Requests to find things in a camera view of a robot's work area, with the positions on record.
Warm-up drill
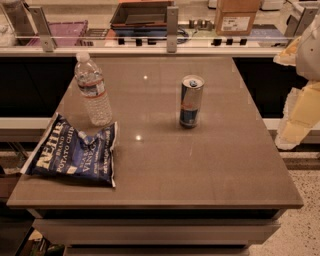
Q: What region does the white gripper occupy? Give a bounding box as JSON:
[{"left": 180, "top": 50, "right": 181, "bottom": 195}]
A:
[{"left": 273, "top": 15, "right": 320, "bottom": 150}]

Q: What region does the blue potato chip bag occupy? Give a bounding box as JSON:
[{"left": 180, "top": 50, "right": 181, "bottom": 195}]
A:
[{"left": 21, "top": 113, "right": 118, "bottom": 187}]

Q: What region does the cardboard box with label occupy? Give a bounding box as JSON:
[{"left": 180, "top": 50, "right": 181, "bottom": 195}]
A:
[{"left": 214, "top": 0, "right": 260, "bottom": 36}]

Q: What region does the blue silver energy drink can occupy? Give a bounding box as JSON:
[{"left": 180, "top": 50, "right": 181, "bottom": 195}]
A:
[{"left": 179, "top": 75, "right": 205, "bottom": 128}]

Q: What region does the dark tray on shelf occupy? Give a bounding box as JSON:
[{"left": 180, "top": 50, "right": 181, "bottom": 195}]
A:
[{"left": 110, "top": 0, "right": 174, "bottom": 28}]

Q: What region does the clear plastic water bottle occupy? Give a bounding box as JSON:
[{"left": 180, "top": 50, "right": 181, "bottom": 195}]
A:
[{"left": 74, "top": 52, "right": 112, "bottom": 126}]

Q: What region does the purple plastic crate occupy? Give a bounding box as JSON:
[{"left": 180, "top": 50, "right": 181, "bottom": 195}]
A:
[{"left": 27, "top": 19, "right": 90, "bottom": 47}]

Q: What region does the right metal railing bracket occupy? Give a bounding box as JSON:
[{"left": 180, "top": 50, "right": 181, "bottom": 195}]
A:
[{"left": 285, "top": 7, "right": 319, "bottom": 38}]

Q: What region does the metal railing bracket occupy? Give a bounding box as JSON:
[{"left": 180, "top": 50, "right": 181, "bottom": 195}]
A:
[
  {"left": 285, "top": 7, "right": 319, "bottom": 38},
  {"left": 167, "top": 6, "right": 179, "bottom": 53},
  {"left": 29, "top": 6, "right": 56, "bottom": 52}
]

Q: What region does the middle metal railing bracket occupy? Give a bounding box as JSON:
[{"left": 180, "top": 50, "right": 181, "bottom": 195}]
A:
[{"left": 167, "top": 6, "right": 179, "bottom": 53}]

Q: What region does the left metal railing bracket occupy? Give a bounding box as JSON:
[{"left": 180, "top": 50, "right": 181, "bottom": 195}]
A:
[{"left": 29, "top": 6, "right": 56, "bottom": 52}]

